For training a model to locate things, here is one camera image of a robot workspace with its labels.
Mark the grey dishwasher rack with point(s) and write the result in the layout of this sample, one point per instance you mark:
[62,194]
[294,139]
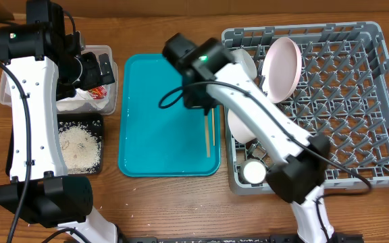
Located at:
[343,92]

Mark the small pink-white bowl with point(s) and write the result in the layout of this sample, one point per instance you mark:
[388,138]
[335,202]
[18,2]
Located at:
[238,129]

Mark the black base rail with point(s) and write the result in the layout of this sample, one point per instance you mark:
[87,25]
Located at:
[276,238]

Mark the large white plate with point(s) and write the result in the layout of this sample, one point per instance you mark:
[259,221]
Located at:
[282,69]

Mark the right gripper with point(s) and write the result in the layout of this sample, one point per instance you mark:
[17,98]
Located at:
[192,98]

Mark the wooden chopstick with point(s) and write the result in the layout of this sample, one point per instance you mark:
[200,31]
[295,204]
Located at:
[213,124]
[207,138]

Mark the white cup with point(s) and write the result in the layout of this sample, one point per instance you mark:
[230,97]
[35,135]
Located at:
[253,171]

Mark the teal serving tray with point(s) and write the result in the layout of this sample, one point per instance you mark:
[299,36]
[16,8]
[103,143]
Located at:
[158,142]

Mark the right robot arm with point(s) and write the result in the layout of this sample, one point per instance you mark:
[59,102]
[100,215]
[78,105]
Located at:
[211,76]

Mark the white napkin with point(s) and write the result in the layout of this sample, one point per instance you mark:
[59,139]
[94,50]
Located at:
[82,101]

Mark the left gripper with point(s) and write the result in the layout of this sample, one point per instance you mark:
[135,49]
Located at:
[94,77]

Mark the black plastic tray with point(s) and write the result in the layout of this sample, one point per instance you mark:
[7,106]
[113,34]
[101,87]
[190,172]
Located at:
[93,120]

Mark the red sauce packet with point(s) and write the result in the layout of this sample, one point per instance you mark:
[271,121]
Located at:
[98,93]

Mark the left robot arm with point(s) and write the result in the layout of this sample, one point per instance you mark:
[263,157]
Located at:
[40,190]

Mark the clear plastic waste bin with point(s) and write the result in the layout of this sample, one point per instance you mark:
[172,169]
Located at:
[39,81]

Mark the pile of rice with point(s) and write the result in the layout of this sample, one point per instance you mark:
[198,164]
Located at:
[81,149]

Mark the grey bowl with rice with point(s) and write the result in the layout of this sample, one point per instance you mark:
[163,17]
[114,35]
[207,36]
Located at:
[246,61]

